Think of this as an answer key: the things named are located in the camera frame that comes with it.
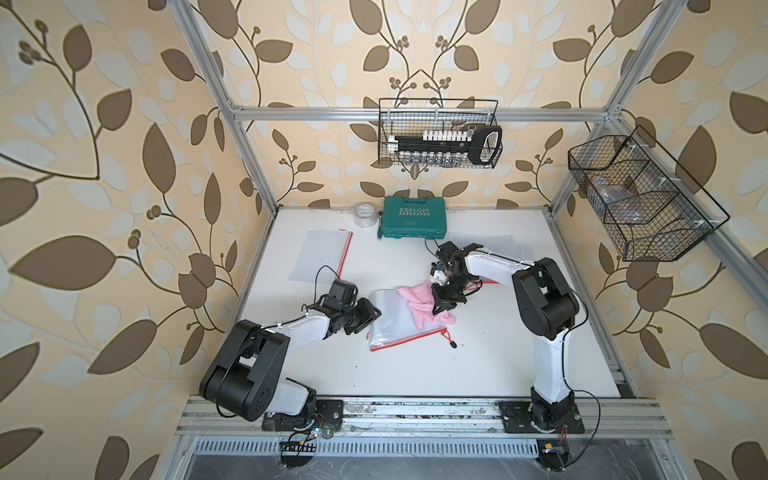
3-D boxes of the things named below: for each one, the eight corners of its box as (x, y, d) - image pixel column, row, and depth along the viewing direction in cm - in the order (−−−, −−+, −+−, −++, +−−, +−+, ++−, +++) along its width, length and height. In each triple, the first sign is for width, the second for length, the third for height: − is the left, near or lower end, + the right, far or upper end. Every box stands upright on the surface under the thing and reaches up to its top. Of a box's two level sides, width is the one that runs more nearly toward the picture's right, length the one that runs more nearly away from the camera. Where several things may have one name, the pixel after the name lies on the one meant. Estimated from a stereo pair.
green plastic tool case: (382, 239, 112) (382, 231, 109) (383, 203, 124) (383, 196, 121) (448, 239, 112) (450, 231, 109) (443, 203, 124) (444, 196, 121)
